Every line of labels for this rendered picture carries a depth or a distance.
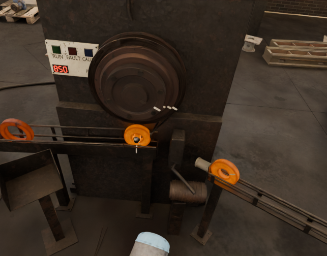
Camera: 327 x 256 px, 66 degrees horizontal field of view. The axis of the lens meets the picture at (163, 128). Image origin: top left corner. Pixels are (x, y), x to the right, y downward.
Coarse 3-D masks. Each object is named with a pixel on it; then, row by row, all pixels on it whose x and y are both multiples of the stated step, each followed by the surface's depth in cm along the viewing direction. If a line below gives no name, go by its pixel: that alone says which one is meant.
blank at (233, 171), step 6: (216, 162) 135; (222, 162) 133; (228, 162) 132; (216, 168) 138; (222, 168) 135; (228, 168) 132; (234, 168) 131; (216, 174) 140; (222, 174) 140; (234, 174) 131; (228, 180) 136; (234, 180) 133
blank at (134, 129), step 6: (132, 126) 142; (138, 126) 142; (144, 126) 144; (126, 132) 144; (132, 132) 143; (138, 132) 143; (144, 132) 142; (126, 138) 147; (132, 138) 147; (144, 138) 146; (150, 138) 145; (132, 144) 149; (138, 144) 149; (144, 144) 149
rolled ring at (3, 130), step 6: (6, 120) 143; (12, 120) 143; (18, 120) 144; (0, 126) 144; (6, 126) 144; (18, 126) 144; (24, 126) 144; (0, 132) 147; (6, 132) 149; (24, 132) 146; (30, 132) 147; (6, 138) 150; (12, 138) 151; (18, 138) 153; (24, 138) 153; (30, 138) 149
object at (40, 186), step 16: (16, 160) 131; (32, 160) 137; (48, 160) 143; (0, 176) 127; (16, 176) 138; (32, 176) 138; (48, 176) 138; (0, 192) 116; (16, 192) 131; (32, 192) 131; (48, 192) 131; (16, 208) 124; (48, 208) 147; (64, 224) 180; (48, 240) 171; (64, 240) 172
